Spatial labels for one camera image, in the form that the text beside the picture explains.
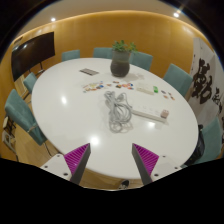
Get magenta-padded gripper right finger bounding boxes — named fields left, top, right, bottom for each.
left=131, top=143, right=183, bottom=186

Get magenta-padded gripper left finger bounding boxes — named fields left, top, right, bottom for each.
left=39, top=142, right=92, bottom=185

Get white power strip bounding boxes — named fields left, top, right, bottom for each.
left=131, top=105, right=168, bottom=123

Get black bag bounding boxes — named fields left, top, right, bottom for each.
left=184, top=124, right=206, bottom=167

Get flat white box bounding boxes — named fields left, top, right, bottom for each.
left=135, top=83, right=156, bottom=96

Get colourful sticker sheet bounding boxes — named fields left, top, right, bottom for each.
left=81, top=80, right=105, bottom=94

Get dark flat card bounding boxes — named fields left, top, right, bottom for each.
left=79, top=67, right=100, bottom=77

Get white calligraphy folding screen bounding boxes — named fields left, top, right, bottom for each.
left=187, top=36, right=224, bottom=135

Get potted plant in dark pot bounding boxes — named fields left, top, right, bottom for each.
left=109, top=39, right=139, bottom=78

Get recessed ceiling lights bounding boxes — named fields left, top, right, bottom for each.
left=49, top=11, right=181, bottom=23

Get coiled grey cable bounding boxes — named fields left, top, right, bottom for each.
left=103, top=90, right=134, bottom=134

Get black wall screen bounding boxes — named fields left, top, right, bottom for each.
left=10, top=31, right=56, bottom=82

